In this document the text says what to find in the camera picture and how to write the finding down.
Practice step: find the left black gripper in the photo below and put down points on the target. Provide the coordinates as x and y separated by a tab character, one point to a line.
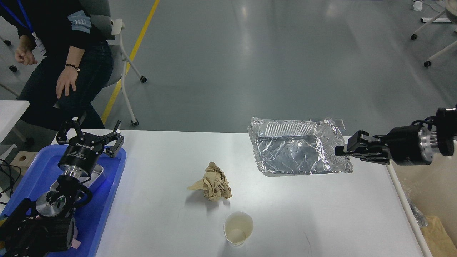
80	157

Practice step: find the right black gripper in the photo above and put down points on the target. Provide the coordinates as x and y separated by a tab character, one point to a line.
408	145

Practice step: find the aluminium foil tray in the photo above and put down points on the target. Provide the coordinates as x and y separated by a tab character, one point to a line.
295	147

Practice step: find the white paper cup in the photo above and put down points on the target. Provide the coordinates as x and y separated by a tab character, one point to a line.
238	227

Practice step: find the steel rectangular container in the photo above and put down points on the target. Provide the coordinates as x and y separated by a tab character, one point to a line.
96	175

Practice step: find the pink mug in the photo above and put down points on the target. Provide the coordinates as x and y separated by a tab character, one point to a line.
75	243

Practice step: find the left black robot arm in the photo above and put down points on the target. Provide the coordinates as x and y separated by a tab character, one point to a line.
38	227

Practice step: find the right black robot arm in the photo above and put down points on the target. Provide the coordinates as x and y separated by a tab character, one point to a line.
444	123

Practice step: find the right floor plate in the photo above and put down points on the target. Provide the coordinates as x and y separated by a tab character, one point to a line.
339	123

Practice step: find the wooden block with hole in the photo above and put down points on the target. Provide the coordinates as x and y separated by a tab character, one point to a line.
23	161

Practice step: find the white plastic bin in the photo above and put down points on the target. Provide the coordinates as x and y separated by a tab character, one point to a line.
428	195

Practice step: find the blue plastic tray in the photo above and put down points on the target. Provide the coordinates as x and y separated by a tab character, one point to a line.
91	218

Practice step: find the person in black clothes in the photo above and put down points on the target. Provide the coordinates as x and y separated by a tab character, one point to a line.
73	60

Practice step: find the white side table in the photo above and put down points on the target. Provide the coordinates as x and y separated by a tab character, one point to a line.
10	113

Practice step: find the crumpled brown paper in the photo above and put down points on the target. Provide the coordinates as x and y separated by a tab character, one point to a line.
214	184

